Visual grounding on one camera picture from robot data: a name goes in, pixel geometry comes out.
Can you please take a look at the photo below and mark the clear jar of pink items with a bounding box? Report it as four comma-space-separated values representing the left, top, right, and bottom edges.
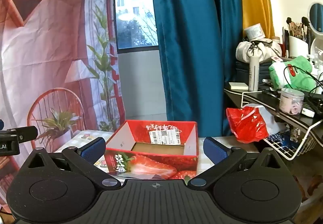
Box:
279, 88, 305, 115

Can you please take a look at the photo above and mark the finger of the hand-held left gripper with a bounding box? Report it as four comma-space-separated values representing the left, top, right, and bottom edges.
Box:
16, 126, 38, 143

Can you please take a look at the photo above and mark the white drawstring bag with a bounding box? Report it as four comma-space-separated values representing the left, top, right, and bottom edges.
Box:
236, 39, 282, 64

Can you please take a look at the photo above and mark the blue patterned cloth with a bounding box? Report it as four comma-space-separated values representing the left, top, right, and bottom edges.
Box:
267, 133, 290, 149

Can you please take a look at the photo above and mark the round white vanity mirror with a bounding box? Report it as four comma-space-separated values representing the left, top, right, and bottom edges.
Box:
306, 2, 323, 63

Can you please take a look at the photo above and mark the white wire basket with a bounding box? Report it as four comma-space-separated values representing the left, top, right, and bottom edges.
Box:
241, 90, 323, 161

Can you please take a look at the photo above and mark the white brush holder cup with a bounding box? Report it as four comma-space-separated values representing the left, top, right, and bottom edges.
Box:
288, 35, 309, 58

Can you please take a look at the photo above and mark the green plush toy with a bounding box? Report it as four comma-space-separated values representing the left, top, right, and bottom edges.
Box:
269, 56, 317, 92

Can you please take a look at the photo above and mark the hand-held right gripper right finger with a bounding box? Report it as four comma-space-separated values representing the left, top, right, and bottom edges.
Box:
188, 137, 285, 188

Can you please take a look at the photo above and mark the bunch of makeup brushes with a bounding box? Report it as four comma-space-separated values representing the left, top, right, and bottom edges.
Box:
285, 17, 312, 39

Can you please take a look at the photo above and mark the white labelled tub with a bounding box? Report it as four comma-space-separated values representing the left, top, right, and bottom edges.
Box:
243, 23, 265, 40

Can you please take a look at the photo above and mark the black framed window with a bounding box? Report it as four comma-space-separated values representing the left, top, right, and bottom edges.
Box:
113, 0, 159, 54

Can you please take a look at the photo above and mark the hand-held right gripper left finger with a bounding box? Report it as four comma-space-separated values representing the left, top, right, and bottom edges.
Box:
26, 137, 122, 189

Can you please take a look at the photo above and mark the printed room scene backdrop cloth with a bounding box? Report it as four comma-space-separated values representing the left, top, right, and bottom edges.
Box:
0, 0, 126, 214

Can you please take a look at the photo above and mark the yellow sticky note pad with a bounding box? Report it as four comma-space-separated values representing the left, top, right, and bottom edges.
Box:
229, 82, 249, 90

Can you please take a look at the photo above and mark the white spray bottle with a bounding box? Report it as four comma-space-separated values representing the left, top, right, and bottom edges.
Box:
249, 56, 260, 92

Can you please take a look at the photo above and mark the red strawberry print cardboard box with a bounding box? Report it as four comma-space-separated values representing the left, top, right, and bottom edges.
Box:
105, 120, 200, 180

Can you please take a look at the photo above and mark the red plastic bag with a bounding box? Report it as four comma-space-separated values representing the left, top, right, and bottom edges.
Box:
226, 103, 269, 143

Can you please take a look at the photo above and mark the black storage case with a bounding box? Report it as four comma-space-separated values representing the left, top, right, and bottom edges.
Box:
236, 60, 272, 86

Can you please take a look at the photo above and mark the teal curtain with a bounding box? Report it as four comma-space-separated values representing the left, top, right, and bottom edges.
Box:
146, 0, 244, 137

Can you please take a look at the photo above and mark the checked bunny print tablecloth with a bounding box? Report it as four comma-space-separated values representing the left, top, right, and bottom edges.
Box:
53, 129, 260, 184

